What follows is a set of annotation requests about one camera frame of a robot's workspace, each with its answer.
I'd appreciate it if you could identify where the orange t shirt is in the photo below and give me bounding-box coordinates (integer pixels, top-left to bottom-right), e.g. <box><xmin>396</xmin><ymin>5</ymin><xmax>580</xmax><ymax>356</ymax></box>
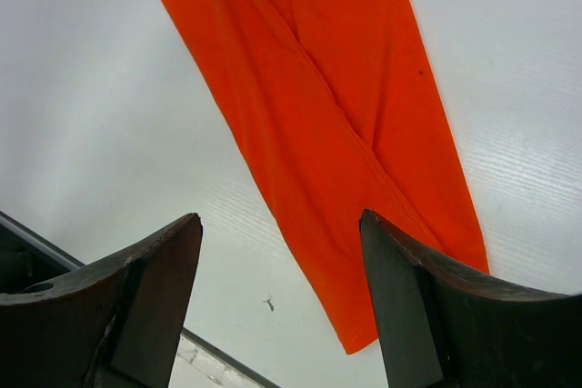
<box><xmin>161</xmin><ymin>0</ymin><xmax>488</xmax><ymax>354</ymax></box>

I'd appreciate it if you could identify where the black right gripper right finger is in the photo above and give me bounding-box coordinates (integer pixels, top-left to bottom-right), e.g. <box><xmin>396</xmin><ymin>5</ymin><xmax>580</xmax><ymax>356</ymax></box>
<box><xmin>359</xmin><ymin>210</ymin><xmax>581</xmax><ymax>387</ymax></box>

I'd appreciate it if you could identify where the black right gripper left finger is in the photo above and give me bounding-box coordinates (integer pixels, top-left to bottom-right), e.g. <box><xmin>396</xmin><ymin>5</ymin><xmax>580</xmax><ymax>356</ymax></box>
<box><xmin>0</xmin><ymin>212</ymin><xmax>204</xmax><ymax>388</ymax></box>

